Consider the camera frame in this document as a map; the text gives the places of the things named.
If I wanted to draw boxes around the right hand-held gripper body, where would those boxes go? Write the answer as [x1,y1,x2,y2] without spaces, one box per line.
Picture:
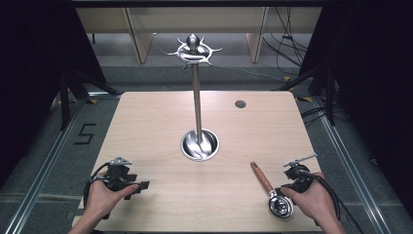
[282,154,319,194]

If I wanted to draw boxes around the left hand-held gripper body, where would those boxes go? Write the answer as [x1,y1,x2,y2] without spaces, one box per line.
[103,156,137,191]

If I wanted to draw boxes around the wooden handled metal ladle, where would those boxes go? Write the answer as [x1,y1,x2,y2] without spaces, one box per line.
[249,161,295,219]

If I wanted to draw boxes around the person's right hand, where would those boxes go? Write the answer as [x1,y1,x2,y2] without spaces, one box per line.
[281,172,339,225]

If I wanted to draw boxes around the person's left hand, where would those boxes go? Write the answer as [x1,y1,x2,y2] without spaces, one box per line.
[85,176,140,220]

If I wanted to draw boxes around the black tripod stand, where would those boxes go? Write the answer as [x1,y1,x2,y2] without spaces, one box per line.
[275,63,337,127]
[57,66,122,132]

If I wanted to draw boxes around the metal utensil rack stand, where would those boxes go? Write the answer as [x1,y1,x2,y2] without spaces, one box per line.
[167,33,224,163]

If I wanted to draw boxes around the black curtain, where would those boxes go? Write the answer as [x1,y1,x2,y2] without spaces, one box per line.
[297,0,413,217]
[0,0,107,191]

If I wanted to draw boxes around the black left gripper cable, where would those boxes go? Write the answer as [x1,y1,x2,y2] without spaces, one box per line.
[83,162,112,219]

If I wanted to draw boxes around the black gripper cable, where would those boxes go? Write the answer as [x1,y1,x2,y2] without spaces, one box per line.
[83,162,112,219]
[298,169,365,234]

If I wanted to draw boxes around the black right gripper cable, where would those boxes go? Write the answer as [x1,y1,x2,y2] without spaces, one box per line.
[298,169,365,234]

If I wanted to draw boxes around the aluminium floor rail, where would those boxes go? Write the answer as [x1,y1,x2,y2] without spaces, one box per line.
[312,97,393,234]
[3,92,123,234]

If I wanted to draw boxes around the black floor cables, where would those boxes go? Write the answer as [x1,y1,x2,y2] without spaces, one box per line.
[300,105,329,127]

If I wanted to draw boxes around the black hanging cables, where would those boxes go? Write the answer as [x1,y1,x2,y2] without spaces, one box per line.
[262,6,310,68]

